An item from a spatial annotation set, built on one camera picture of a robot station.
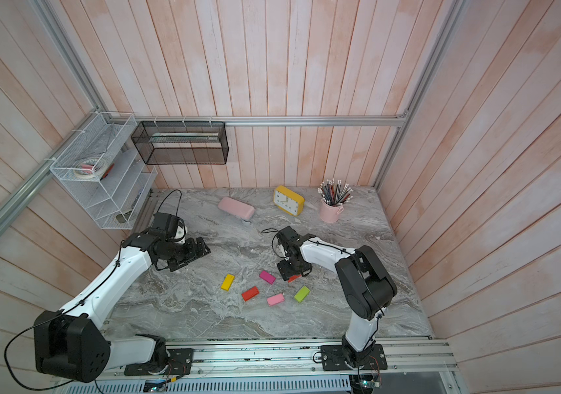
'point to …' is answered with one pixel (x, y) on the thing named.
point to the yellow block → (227, 282)
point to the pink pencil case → (236, 208)
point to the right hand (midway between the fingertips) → (291, 269)
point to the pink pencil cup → (330, 213)
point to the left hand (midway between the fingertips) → (200, 258)
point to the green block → (302, 294)
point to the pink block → (275, 300)
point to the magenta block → (267, 277)
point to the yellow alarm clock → (289, 201)
